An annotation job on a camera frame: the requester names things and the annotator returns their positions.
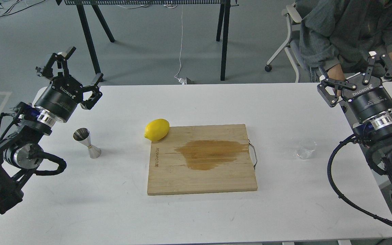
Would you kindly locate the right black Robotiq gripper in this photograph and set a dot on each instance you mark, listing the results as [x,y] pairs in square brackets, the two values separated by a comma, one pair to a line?
[369,100]

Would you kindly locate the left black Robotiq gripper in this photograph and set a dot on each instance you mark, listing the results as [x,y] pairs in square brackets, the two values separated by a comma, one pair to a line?
[59,97]

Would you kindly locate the steel double jigger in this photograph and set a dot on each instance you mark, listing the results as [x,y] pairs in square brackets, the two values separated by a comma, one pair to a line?
[83,136]

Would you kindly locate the small clear glass beaker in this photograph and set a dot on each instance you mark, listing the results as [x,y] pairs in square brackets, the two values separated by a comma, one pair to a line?
[306,148]

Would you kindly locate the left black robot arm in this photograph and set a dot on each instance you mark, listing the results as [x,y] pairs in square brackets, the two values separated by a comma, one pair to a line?
[20,153]

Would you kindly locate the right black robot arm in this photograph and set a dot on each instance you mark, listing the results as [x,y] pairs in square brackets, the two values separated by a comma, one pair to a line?
[374,135]

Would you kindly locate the person in grey jacket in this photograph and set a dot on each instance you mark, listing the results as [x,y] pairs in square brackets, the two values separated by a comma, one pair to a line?
[338,34]

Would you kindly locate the white office chair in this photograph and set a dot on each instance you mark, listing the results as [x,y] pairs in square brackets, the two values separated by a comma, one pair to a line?
[291,44]

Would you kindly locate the yellow lemon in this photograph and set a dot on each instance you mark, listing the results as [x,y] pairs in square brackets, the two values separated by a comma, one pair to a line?
[157,129]

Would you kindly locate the white power adapter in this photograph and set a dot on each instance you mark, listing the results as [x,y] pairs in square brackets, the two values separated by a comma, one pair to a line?
[186,81]

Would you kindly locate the bamboo cutting board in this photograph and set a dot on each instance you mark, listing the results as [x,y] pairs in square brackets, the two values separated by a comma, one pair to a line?
[201,159]

